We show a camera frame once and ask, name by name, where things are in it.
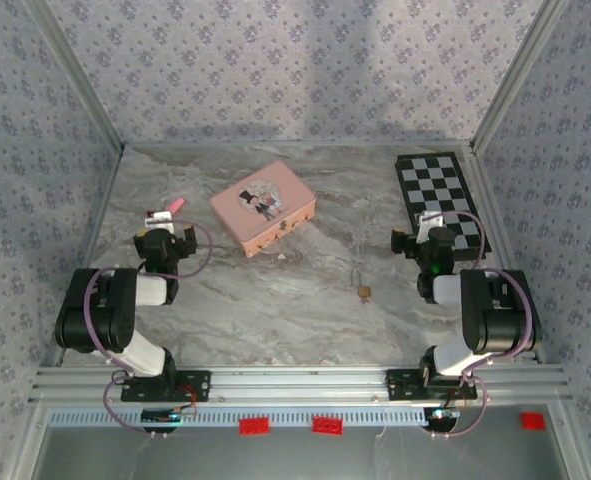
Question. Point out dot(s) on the small brass padlock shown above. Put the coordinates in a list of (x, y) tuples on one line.
[(364, 292)]

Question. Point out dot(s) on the pink tin box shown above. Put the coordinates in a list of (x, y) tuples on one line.
[(262, 205)]

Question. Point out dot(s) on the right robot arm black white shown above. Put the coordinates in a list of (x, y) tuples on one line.
[(495, 320)]

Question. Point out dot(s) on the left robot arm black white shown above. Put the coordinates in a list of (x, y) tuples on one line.
[(100, 320)]

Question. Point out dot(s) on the pink toy microphone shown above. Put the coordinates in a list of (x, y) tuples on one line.
[(176, 205)]

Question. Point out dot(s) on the black grey chessboard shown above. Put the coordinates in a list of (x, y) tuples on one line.
[(437, 190)]

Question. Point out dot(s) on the small green circuit board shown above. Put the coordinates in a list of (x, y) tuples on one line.
[(167, 415), (442, 414)]

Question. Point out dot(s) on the red toy brick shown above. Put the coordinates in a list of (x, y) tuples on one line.
[(328, 425), (254, 427), (532, 421)]

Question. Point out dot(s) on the grey metal sheet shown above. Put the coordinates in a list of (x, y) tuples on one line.
[(295, 457)]

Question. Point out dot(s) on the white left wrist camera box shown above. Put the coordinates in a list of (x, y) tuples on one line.
[(159, 217)]

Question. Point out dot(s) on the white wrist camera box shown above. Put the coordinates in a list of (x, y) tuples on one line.
[(159, 217), (429, 220)]

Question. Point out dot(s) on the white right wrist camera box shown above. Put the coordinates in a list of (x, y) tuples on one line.
[(429, 220)]

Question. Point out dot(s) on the aluminium side rail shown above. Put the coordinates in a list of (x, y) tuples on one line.
[(87, 250), (505, 240)]

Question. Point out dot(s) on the aluminium front rail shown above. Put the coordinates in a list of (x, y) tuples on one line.
[(295, 385)]

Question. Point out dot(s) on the aluminium frame post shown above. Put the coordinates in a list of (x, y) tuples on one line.
[(520, 75), (75, 75)]

